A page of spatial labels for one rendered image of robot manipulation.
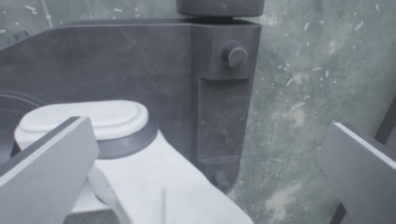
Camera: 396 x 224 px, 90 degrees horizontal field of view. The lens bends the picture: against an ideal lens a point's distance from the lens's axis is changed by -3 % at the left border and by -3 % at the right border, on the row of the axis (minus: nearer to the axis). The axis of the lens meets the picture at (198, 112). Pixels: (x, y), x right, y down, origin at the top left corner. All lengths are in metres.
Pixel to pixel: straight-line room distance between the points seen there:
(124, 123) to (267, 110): 0.58
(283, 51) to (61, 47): 0.61
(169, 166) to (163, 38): 0.26
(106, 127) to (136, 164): 0.08
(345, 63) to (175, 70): 0.65
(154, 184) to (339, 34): 0.75
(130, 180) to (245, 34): 0.33
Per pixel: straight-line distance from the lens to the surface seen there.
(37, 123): 0.40
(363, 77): 1.01
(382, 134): 1.27
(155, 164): 0.32
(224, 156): 0.59
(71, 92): 0.51
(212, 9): 0.43
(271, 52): 0.72
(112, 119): 0.35
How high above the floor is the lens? 0.61
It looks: 59 degrees down
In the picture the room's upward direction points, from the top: 160 degrees clockwise
